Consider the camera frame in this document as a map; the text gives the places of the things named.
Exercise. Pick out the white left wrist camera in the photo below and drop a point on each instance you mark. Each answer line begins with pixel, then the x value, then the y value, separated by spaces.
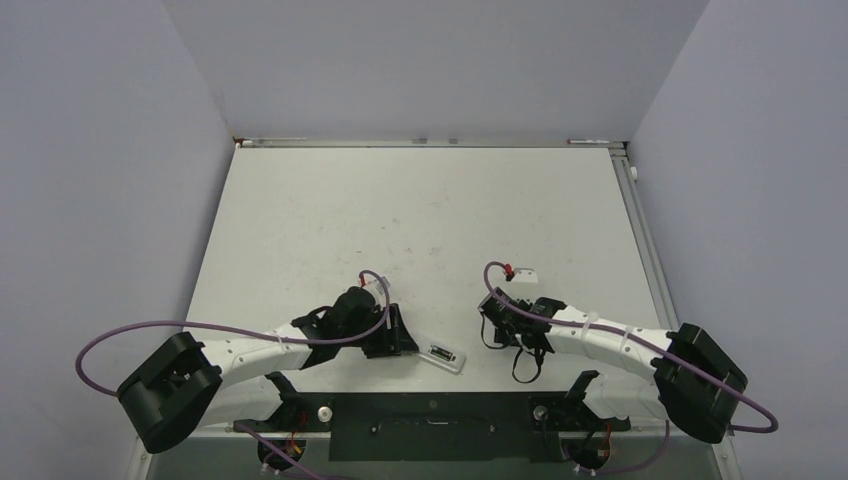
pixel 378 285

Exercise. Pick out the green AAA battery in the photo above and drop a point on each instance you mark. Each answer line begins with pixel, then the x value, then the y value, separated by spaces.
pixel 442 354

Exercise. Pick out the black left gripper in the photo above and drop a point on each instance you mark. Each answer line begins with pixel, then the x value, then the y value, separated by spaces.
pixel 391 341

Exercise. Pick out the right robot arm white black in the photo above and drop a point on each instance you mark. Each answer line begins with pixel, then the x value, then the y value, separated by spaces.
pixel 682 376

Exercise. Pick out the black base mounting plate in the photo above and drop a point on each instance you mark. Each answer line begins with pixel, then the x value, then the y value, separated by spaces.
pixel 456 426

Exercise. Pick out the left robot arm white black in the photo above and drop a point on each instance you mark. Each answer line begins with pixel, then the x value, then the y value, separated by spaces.
pixel 187 383

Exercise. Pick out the white remote control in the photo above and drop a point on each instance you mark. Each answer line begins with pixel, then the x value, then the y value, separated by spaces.
pixel 453 368

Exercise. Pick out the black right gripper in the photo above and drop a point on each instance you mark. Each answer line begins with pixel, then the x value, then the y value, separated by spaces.
pixel 503 335

